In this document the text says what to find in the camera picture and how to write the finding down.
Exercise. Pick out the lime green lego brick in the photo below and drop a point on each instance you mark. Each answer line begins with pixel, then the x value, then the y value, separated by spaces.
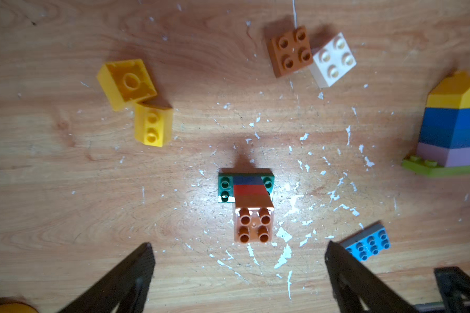
pixel 430 168

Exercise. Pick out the brown lego brick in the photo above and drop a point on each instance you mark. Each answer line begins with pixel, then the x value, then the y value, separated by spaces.
pixel 290 52
pixel 253 219

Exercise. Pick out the yellow lego brick rear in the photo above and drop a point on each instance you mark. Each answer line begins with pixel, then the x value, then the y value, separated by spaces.
pixel 126 82

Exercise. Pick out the yellow lego brick small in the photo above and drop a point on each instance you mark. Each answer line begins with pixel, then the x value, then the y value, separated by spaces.
pixel 453 92

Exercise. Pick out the lilac lego brick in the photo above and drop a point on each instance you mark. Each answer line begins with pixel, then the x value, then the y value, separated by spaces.
pixel 445 157

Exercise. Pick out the tape roll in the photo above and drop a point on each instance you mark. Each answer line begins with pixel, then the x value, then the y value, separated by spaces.
pixel 13 306

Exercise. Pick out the dark green lego plate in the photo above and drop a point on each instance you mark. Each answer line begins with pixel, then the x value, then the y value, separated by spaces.
pixel 226 187

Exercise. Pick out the dark blue lego brick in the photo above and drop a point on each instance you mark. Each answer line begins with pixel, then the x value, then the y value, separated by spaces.
pixel 248 180

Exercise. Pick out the light blue lego plate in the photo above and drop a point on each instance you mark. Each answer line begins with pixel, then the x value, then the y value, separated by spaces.
pixel 367 243

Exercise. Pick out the white lego brick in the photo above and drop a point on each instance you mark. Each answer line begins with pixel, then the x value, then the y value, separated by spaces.
pixel 332 61

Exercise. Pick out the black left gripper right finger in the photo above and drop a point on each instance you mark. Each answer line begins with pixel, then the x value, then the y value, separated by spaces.
pixel 355 286

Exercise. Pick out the red lego brick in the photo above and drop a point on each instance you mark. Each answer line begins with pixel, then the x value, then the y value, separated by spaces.
pixel 242 190

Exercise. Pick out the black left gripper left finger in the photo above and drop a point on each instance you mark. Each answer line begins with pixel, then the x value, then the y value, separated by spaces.
pixel 123 289

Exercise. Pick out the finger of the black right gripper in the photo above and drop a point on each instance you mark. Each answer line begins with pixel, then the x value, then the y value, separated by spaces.
pixel 453 283

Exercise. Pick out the yellow lego brick front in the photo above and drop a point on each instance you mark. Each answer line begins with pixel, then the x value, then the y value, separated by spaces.
pixel 153 124

